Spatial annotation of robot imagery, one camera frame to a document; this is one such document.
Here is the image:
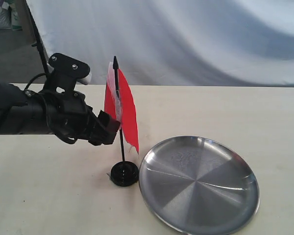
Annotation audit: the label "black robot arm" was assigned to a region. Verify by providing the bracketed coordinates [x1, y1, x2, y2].
[0, 80, 121, 146]

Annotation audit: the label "red and white small flag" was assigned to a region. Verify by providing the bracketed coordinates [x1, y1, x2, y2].
[104, 56, 139, 162]

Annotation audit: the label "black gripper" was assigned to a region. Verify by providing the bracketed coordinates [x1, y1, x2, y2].
[39, 90, 121, 146]

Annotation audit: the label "black round flag base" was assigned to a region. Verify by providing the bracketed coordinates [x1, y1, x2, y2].
[110, 161, 139, 187]

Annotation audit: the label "round stainless steel plate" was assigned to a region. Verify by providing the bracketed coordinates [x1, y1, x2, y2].
[139, 136, 260, 235]

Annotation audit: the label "white backdrop cloth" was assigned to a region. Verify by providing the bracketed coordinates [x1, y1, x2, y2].
[27, 0, 294, 87]

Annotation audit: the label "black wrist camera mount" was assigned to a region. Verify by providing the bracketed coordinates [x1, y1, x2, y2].
[43, 53, 92, 93]

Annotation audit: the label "black backdrop stand pole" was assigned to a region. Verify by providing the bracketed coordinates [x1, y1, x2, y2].
[24, 0, 49, 76]

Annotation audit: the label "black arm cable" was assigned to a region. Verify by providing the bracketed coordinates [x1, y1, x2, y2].
[24, 72, 77, 145]

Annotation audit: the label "white sack in background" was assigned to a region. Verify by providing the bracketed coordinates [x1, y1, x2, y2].
[0, 0, 22, 31]

